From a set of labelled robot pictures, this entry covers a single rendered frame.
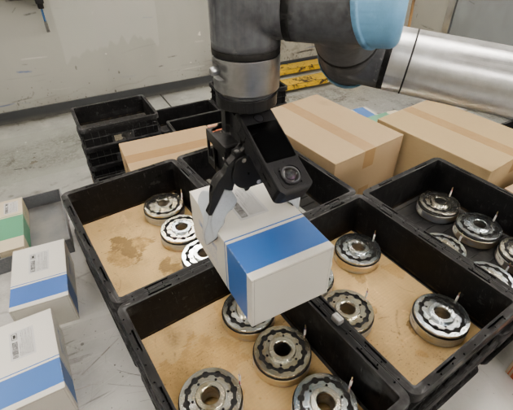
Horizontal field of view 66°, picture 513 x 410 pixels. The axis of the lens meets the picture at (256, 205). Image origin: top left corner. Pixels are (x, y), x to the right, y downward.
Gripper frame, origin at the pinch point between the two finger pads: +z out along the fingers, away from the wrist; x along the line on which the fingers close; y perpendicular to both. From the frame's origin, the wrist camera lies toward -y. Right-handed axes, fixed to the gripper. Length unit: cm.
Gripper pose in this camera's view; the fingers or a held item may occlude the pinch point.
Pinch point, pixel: (256, 230)
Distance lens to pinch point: 56.5
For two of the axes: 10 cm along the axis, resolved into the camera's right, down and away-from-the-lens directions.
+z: 0.0, 7.9, 6.1
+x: -8.8, 3.0, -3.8
